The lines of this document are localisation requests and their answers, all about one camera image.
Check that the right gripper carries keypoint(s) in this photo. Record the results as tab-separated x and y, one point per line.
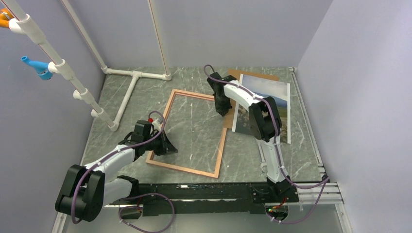
223	110

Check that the orange pipe fitting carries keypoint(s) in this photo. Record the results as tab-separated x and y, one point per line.
5	17

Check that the aluminium rail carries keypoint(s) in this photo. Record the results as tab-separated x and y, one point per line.
309	197

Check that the silver wrench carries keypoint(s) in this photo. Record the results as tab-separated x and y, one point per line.
263	164

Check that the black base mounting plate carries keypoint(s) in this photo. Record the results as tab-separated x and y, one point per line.
201	198

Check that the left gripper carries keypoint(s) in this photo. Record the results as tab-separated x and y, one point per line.
166	147

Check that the landscape photo print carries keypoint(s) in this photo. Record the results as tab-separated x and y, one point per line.
280	91

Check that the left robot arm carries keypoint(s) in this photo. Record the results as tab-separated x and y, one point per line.
87	189

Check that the blue pipe fitting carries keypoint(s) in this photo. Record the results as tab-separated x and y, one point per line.
41	68

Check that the white PVC pipe stand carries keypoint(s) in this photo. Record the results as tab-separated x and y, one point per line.
24	24

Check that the brown backing board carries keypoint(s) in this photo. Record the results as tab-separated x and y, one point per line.
229	117

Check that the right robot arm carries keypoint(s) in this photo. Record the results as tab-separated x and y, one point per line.
265	126

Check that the wooden picture frame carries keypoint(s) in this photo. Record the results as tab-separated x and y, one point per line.
215	174

